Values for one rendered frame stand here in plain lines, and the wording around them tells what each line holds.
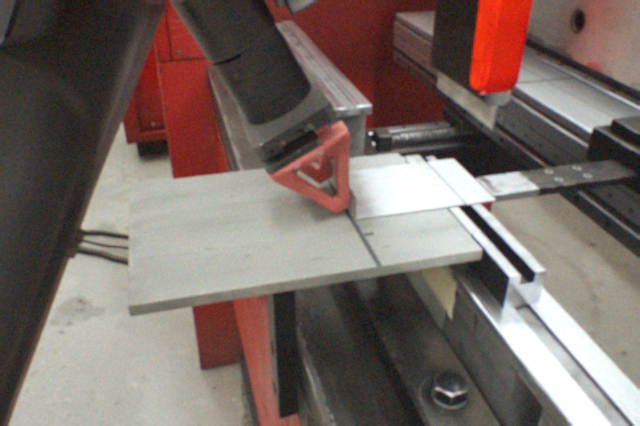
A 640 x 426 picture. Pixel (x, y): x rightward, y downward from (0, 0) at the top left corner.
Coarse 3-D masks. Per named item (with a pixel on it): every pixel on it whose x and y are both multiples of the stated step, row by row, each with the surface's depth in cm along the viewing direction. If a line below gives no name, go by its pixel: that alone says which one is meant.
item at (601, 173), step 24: (624, 120) 59; (600, 144) 60; (624, 144) 57; (552, 168) 57; (576, 168) 56; (600, 168) 57; (624, 168) 57; (504, 192) 53; (528, 192) 53; (552, 192) 54
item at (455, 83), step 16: (448, 0) 47; (464, 0) 45; (448, 16) 48; (464, 16) 45; (448, 32) 48; (464, 32) 46; (432, 48) 51; (448, 48) 49; (464, 48) 46; (432, 64) 52; (448, 64) 49; (464, 64) 46; (448, 80) 51; (464, 80) 47; (448, 96) 52; (464, 96) 49; (480, 96) 45; (496, 96) 44; (480, 112) 47; (496, 112) 45
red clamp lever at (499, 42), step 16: (480, 0) 29; (496, 0) 28; (512, 0) 28; (528, 0) 28; (480, 16) 30; (496, 16) 29; (512, 16) 29; (528, 16) 29; (480, 32) 30; (496, 32) 29; (512, 32) 29; (480, 48) 30; (496, 48) 29; (512, 48) 30; (480, 64) 30; (496, 64) 30; (512, 64) 30; (480, 80) 30; (496, 80) 30; (512, 80) 31
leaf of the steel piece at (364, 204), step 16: (352, 176) 56; (368, 176) 56; (384, 176) 56; (400, 176) 56; (416, 176) 56; (432, 176) 56; (352, 192) 49; (368, 192) 53; (384, 192) 53; (400, 192) 53; (416, 192) 53; (432, 192) 53; (448, 192) 53; (352, 208) 49; (368, 208) 51; (384, 208) 51; (400, 208) 51; (416, 208) 51; (432, 208) 51
